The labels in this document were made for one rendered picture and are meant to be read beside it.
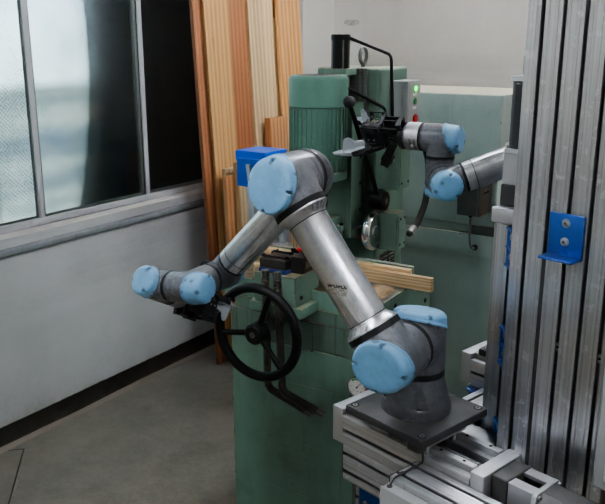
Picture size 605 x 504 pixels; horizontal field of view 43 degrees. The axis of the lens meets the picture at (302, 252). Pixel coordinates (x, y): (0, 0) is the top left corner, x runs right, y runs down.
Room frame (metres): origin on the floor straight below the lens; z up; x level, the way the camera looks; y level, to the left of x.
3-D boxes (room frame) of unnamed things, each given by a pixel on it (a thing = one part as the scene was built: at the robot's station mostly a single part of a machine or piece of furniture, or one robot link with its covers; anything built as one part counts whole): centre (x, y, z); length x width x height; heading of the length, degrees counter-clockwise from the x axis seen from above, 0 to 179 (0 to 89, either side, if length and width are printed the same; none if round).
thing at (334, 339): (2.44, -0.11, 0.76); 0.57 x 0.45 x 0.09; 149
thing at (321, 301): (2.24, 0.00, 0.87); 0.61 x 0.30 x 0.06; 59
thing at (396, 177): (2.44, -0.29, 1.23); 0.09 x 0.08 x 0.15; 149
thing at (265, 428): (2.44, -0.11, 0.36); 0.58 x 0.45 x 0.71; 149
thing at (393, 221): (2.41, -0.28, 1.02); 0.09 x 0.07 x 0.12; 59
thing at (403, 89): (2.53, -0.33, 1.40); 0.10 x 0.06 x 0.16; 149
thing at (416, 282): (2.28, -0.13, 0.92); 0.58 x 0.02 x 0.04; 59
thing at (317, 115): (2.33, -0.05, 1.35); 0.18 x 0.18 x 0.31
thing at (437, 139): (2.04, -0.37, 1.35); 0.11 x 0.08 x 0.09; 59
